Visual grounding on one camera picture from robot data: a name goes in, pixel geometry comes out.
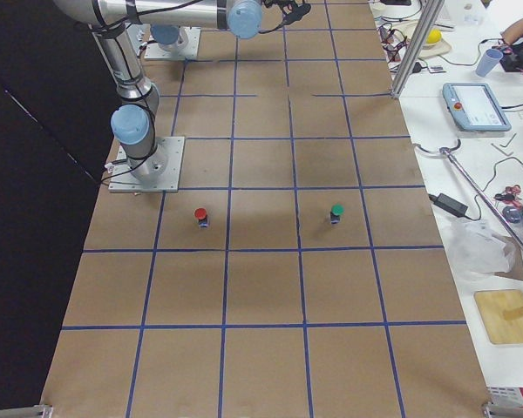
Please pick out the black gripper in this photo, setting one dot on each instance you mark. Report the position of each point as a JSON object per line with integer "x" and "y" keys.
{"x": 295, "y": 7}

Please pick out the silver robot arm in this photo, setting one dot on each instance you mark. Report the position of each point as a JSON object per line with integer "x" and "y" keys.
{"x": 133, "y": 124}
{"x": 169, "y": 37}

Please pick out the green push button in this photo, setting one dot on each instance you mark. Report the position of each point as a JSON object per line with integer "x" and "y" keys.
{"x": 335, "y": 214}

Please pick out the red push button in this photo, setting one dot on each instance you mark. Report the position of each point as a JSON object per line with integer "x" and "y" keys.
{"x": 201, "y": 216}

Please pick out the person hand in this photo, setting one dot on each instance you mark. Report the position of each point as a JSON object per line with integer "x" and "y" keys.
{"x": 513, "y": 33}

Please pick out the yellow ball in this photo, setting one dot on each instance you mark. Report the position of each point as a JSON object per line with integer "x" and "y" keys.
{"x": 434, "y": 37}

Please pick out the light blue plastic cup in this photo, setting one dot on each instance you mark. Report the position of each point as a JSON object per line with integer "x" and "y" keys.
{"x": 488, "y": 61}

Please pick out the blue teach pendant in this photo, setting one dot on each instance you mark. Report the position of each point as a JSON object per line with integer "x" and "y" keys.
{"x": 474, "y": 107}

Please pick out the black power adapter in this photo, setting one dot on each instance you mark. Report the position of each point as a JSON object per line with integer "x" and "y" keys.
{"x": 450, "y": 205}

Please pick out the clear plastic bag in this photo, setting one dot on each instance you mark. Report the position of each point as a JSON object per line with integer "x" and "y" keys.
{"x": 476, "y": 252}

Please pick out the silver metal rod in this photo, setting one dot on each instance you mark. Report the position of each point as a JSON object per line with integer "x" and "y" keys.
{"x": 448, "y": 153}

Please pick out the wooden cutting board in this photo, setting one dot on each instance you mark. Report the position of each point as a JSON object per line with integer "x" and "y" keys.
{"x": 501, "y": 312}

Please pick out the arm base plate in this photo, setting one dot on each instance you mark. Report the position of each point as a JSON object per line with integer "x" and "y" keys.
{"x": 159, "y": 173}
{"x": 190, "y": 52}

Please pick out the aluminium frame post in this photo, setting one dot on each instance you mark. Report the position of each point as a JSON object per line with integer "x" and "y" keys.
{"x": 424, "y": 25}

